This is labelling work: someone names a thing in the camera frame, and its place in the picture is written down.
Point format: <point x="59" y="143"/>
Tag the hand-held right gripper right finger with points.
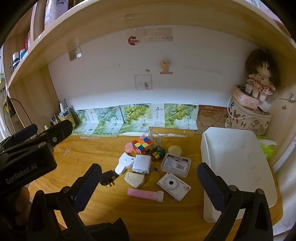
<point x="209" y="183"/>

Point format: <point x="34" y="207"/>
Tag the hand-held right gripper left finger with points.
<point x="89" y="183"/>

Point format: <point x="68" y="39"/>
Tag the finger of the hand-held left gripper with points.
<point x="61" y="131"/>
<point x="23" y="134"/>

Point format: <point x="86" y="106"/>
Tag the black plug adapter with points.
<point x="108" y="178"/>

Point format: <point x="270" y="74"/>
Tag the white plastic tray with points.
<point x="235" y="166"/>

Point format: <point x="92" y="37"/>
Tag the clear labelled plastic box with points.
<point x="176" y="164"/>

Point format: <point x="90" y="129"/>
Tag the white paddle-shaped tool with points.
<point x="123" y="163"/>

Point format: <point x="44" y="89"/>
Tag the beige polygon box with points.
<point x="134" y="179"/>

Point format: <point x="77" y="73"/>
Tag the white charger block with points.
<point x="141" y="165"/>

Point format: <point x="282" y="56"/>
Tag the colourful puzzle cube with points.
<point x="142" y="144"/>

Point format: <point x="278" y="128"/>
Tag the person's left hand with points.
<point x="22" y="201"/>

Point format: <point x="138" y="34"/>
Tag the small white tube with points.
<point x="54" y="120"/>

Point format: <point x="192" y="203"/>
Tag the white spray bottle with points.
<point x="62" y="109"/>

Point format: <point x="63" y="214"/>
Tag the grape print cardboard sheet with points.
<point x="85" y="121"/>
<point x="134" y="117"/>
<point x="178" y="115"/>
<point x="107" y="120"/>

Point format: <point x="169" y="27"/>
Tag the pink heart-shaped box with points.
<point x="129" y="149"/>

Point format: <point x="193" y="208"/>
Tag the pink ribbed comb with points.
<point x="143" y="194"/>

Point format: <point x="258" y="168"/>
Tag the gold tape roll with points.
<point x="156" y="156"/>

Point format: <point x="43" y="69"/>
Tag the brown printed cardboard sheet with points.
<point x="211" y="118"/>

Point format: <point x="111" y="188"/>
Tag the green and white tissue packet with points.
<point x="267" y="147"/>

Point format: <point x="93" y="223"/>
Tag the white and blue bottle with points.
<point x="15" y="60"/>
<point x="23" y="53"/>

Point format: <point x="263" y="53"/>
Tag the letter print storage bag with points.
<point x="249" y="120"/>

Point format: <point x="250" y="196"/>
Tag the clear tape patch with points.
<point x="74" y="49"/>

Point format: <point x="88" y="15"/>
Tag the red and white tube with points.
<point x="28" y="42"/>

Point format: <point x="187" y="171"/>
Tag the pink oval tin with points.
<point x="245" y="98"/>

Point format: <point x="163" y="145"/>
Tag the white power adapter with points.
<point x="266" y="104"/>

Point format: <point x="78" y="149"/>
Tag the small white bear charm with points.
<point x="248" y="88"/>

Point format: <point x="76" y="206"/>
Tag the pink floral packet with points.
<point x="53" y="14"/>

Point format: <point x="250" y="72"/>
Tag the rag doll with dark hair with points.
<point x="260" y="74"/>

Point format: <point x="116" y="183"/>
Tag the taped paper note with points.
<point x="157" y="35"/>

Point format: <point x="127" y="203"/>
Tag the wooden desk hutch shelf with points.
<point x="161" y="14"/>

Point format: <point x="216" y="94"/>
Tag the white instant camera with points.
<point x="174" y="185"/>

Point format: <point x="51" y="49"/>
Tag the pink square wall sticker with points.
<point x="143" y="81"/>

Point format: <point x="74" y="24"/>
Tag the red wall sticker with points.
<point x="133" y="40"/>

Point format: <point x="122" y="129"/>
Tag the wall hook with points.
<point x="291" y="96"/>

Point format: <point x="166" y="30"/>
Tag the yellow bear wall sticker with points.
<point x="165" y="66"/>

